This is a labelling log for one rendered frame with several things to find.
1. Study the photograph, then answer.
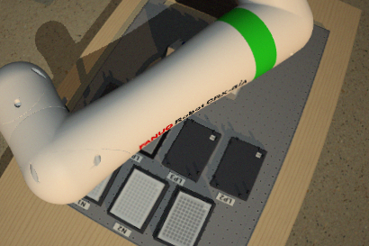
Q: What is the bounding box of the beige button panel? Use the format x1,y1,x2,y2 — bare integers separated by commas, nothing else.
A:
142,39,241,100

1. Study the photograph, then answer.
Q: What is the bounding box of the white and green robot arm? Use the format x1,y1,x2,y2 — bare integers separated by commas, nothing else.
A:
0,0,313,205

